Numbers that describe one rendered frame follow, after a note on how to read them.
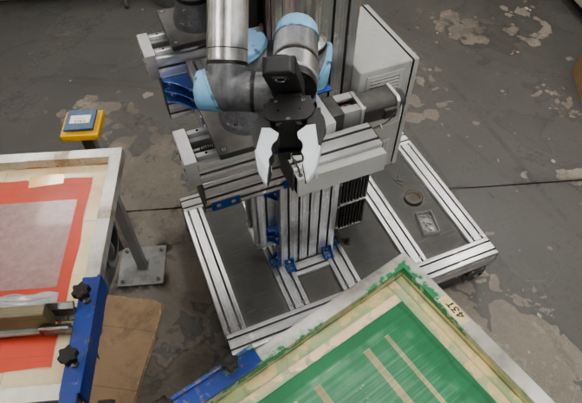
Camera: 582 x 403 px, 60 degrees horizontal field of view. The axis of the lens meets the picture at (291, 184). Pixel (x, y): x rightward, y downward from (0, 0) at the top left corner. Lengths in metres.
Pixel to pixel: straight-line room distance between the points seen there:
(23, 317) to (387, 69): 1.18
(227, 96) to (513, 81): 3.06
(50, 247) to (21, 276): 0.11
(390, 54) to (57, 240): 1.13
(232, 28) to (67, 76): 2.99
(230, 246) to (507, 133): 1.89
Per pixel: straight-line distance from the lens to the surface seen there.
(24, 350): 1.44
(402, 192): 2.58
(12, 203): 1.74
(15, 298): 1.52
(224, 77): 0.91
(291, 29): 0.85
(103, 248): 1.48
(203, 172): 1.34
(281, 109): 0.71
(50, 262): 1.55
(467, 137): 3.27
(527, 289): 2.70
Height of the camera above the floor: 2.15
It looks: 50 degrees down
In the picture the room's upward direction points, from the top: straight up
